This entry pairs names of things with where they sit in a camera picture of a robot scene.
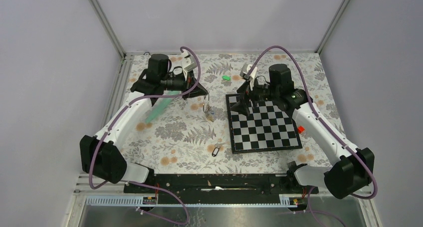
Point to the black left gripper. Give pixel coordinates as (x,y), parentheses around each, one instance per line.
(189,83)

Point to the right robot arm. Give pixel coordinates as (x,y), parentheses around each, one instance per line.
(351,167)

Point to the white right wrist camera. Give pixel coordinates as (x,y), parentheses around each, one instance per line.
(248,73)

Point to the silver keyring with clips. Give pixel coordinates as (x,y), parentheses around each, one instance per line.
(208,111)

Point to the green key tag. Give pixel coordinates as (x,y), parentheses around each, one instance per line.
(227,78)

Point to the red key tag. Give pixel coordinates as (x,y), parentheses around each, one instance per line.
(300,129)

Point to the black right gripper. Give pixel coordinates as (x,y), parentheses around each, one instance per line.
(242,107)

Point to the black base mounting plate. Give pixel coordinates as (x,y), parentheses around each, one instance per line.
(229,185)

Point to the white slotted cable duct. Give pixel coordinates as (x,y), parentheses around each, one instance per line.
(167,201)

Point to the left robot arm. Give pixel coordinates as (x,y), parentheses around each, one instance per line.
(101,154)

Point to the black white chessboard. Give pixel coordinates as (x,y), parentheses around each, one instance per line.
(267,128)

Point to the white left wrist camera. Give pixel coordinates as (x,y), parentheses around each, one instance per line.
(189,63)

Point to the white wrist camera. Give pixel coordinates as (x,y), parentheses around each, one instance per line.
(248,73)
(189,63)

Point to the key with black tag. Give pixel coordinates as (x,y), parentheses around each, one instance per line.
(218,147)

